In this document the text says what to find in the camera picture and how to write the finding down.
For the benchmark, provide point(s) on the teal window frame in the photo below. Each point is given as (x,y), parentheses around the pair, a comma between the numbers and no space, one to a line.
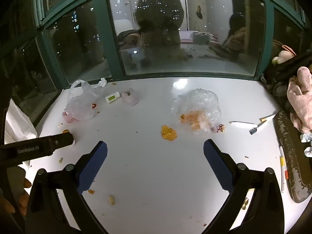
(114,53)

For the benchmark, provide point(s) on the person's left hand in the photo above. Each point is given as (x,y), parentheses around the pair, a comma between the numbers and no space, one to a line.
(24,203)

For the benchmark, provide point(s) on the orange peel piece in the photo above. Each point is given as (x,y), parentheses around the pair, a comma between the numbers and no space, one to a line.
(169,132)

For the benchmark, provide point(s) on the white pen orange band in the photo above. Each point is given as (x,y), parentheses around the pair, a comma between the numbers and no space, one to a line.
(282,173)

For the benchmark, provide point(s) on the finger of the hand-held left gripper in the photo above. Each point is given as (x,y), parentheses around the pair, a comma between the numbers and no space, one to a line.
(63,140)

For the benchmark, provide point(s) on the pink wrapped packet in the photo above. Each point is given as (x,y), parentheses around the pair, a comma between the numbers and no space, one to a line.
(130,98)

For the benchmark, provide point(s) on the pink white plush toy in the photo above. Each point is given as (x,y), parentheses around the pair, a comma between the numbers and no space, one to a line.
(282,54)

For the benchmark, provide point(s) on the small white bottle green label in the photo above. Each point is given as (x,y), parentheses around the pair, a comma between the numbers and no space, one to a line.
(112,98)

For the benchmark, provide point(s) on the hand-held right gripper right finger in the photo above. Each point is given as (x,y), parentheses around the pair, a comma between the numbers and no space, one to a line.
(215,165)

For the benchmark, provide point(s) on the small red wrapper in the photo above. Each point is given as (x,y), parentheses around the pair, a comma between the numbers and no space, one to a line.
(94,105)

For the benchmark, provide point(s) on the pink fleece cloth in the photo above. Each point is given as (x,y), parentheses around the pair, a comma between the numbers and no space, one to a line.
(301,97)

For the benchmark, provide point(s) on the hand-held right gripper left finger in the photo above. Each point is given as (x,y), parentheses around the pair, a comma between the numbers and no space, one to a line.
(96,165)

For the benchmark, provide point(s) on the worn dark oval mat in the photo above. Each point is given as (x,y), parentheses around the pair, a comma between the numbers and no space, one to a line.
(292,158)

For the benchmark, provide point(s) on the crumpled white paper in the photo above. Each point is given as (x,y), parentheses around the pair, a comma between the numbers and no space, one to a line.
(102,81)

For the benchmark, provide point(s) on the crumpled white tissue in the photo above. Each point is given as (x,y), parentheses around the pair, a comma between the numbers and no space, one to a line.
(308,151)
(307,137)

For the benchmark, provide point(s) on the small orange peel bit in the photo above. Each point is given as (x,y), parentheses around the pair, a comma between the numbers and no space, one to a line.
(91,191)

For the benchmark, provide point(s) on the white bag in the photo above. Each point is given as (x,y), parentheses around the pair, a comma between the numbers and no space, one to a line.
(18,124)

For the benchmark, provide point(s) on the dark clothes pile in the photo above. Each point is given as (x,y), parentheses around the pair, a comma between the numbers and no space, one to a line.
(275,87)

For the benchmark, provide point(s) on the cigarette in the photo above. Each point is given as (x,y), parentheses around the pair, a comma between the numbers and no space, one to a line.
(267,118)

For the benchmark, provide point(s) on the crinkled clear plastic bag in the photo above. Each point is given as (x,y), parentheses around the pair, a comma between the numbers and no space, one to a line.
(197,102)

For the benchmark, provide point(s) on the grey capped marker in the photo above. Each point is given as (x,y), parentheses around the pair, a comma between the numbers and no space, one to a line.
(254,131)

